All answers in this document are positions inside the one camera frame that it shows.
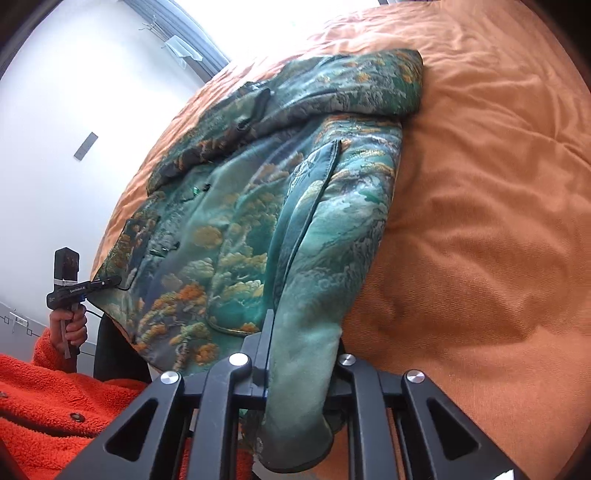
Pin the grey curtain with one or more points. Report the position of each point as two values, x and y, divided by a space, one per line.
198 37

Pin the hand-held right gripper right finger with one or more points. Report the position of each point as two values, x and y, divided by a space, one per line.
362 385

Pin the person's left hand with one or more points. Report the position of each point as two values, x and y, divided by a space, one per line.
76 328

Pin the orange bed blanket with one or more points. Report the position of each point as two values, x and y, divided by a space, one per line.
461 207

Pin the person's orange fleece jacket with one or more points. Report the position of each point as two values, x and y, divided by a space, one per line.
46 406

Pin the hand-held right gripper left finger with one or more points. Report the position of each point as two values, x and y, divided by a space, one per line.
258 357

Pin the light blue towel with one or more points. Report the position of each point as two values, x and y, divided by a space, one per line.
182 48

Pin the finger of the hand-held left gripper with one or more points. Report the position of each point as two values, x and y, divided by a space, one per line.
105 282

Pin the person's dark trousers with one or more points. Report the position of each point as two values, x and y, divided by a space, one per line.
120 355

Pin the green printed padded jacket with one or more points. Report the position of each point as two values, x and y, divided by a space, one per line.
240 221

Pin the dark wall switch plate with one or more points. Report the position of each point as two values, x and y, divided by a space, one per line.
86 146

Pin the wooden coat rack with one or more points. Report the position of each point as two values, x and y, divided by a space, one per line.
150 21

